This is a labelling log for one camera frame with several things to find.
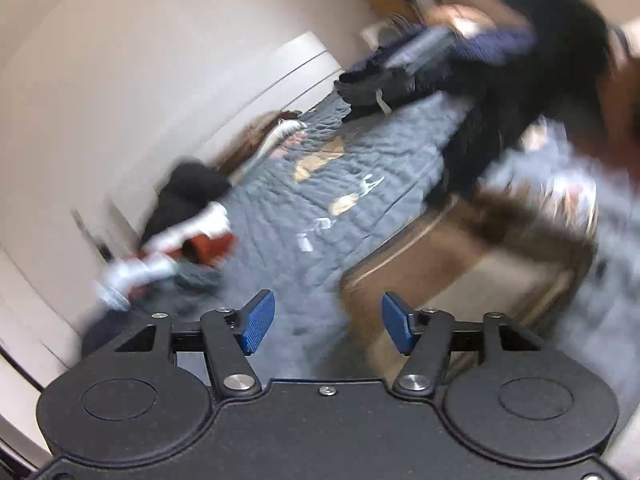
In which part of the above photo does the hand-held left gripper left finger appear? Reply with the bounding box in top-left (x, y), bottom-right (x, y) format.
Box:
top-left (111, 289), bottom-right (277, 397)

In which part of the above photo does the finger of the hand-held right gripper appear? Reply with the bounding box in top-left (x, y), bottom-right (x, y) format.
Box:
top-left (425, 105), bottom-right (521, 207)

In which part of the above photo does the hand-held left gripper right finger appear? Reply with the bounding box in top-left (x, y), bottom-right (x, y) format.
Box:
top-left (381, 292), bottom-right (547, 396)

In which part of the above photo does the brown plaid fringed scarf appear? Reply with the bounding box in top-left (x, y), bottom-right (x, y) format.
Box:
top-left (340, 187), bottom-right (598, 376)

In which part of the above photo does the person's right hand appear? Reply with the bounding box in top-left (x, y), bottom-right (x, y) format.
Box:
top-left (570, 45), bottom-right (640, 176)

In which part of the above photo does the large navy patterned blanket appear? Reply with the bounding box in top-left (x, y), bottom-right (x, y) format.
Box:
top-left (450, 27), bottom-right (538, 68)

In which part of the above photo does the bed with grey quilt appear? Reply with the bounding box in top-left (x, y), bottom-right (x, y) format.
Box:
top-left (82, 92), bottom-right (640, 480)

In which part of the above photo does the grey hooded garment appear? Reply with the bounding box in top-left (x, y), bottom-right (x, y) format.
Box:
top-left (170, 260), bottom-right (226, 293)

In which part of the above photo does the rust red garment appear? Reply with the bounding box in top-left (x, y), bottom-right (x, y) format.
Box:
top-left (182, 232), bottom-right (236, 266)

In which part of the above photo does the woven pet bed white cushion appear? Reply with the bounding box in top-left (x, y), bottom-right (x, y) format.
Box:
top-left (425, 4), bottom-right (498, 41)

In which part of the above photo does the white garment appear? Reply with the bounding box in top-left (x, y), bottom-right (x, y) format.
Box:
top-left (140, 202), bottom-right (231, 256)

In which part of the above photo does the light blue shirt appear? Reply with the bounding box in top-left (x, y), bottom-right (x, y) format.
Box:
top-left (92, 252), bottom-right (181, 311)

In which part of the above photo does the folded navy garment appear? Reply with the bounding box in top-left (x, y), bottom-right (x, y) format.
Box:
top-left (350, 22), bottom-right (431, 73)

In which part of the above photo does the black puffy jacket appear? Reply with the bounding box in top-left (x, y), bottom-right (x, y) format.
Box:
top-left (142, 160), bottom-right (233, 246)

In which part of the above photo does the crumpled navy dotted garment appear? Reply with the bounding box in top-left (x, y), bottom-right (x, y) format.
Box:
top-left (82, 305), bottom-right (151, 356)

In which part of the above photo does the white bed headboard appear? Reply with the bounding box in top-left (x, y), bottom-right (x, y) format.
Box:
top-left (107, 32), bottom-right (346, 241)

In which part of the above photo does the white wardrobe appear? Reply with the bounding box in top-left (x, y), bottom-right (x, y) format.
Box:
top-left (0, 240), bottom-right (86, 466)

